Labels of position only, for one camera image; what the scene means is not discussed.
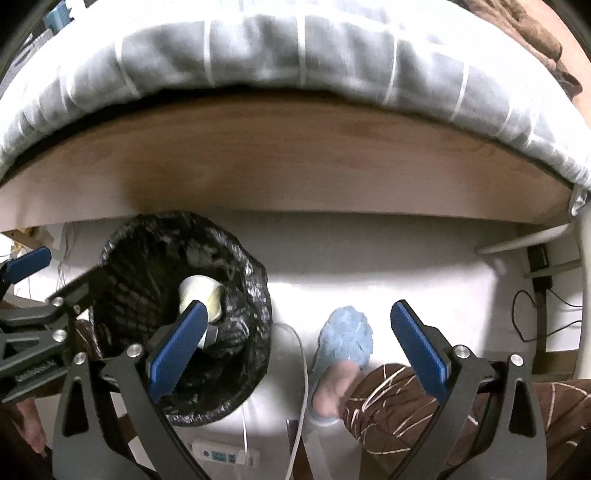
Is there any grey checked bedsheet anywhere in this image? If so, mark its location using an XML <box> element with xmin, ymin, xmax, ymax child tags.
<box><xmin>0</xmin><ymin>0</ymin><xmax>591</xmax><ymax>217</ymax></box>

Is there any white paper cup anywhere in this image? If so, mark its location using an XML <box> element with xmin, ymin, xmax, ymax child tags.
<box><xmin>178</xmin><ymin>274</ymin><xmax>227</xmax><ymax>349</ymax></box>

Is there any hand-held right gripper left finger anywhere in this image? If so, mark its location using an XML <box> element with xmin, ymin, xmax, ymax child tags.
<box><xmin>52</xmin><ymin>300</ymin><xmax>213</xmax><ymax>480</ymax></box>

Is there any grey suitcase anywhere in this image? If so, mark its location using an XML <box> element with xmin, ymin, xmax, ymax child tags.
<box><xmin>21</xmin><ymin>30</ymin><xmax>51</xmax><ymax>58</ymax></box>

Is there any wastebasket with black liner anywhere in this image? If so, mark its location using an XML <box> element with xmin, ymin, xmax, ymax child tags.
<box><xmin>90</xmin><ymin>211</ymin><xmax>273</xmax><ymax>428</ymax></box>

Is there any person's left hand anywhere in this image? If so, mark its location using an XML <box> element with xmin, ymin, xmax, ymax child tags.
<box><xmin>17</xmin><ymin>396</ymin><xmax>48</xmax><ymax>459</ymax></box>

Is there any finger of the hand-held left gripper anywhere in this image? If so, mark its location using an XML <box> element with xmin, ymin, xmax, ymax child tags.
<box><xmin>48</xmin><ymin>267</ymin><xmax>112</xmax><ymax>319</ymax></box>
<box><xmin>0</xmin><ymin>246</ymin><xmax>52</xmax><ymax>298</ymax></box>

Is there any teal suitcase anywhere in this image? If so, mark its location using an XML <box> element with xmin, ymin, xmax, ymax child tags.
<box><xmin>44</xmin><ymin>0</ymin><xmax>75</xmax><ymax>34</ymax></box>

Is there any white cable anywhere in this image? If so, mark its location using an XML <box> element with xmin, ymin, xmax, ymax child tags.
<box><xmin>276</xmin><ymin>322</ymin><xmax>309</xmax><ymax>480</ymax></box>

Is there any black adapter cable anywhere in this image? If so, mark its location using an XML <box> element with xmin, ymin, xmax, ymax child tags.
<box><xmin>512</xmin><ymin>276</ymin><xmax>585</xmax><ymax>342</ymax></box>

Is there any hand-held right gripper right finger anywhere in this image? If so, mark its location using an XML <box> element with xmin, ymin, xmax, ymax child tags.
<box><xmin>390</xmin><ymin>300</ymin><xmax>550</xmax><ymax>480</ymax></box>

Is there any brown fleece garment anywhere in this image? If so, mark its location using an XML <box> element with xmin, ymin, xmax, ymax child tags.
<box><xmin>462</xmin><ymin>0</ymin><xmax>583</xmax><ymax>97</ymax></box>

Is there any white corded controller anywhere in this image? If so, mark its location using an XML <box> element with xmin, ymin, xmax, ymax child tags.
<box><xmin>191</xmin><ymin>440</ymin><xmax>262</xmax><ymax>467</ymax></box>

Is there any fluffy blue slipper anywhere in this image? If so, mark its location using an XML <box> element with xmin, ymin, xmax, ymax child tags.
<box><xmin>310</xmin><ymin>306</ymin><xmax>375</xmax><ymax>425</ymax></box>

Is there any bed with grey checked sheet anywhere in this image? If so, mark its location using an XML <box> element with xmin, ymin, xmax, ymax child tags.
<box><xmin>0</xmin><ymin>28</ymin><xmax>591</xmax><ymax>232</ymax></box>

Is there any person's right leg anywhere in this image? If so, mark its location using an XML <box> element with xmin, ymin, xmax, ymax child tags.
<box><xmin>311</xmin><ymin>360</ymin><xmax>591</xmax><ymax>480</ymax></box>

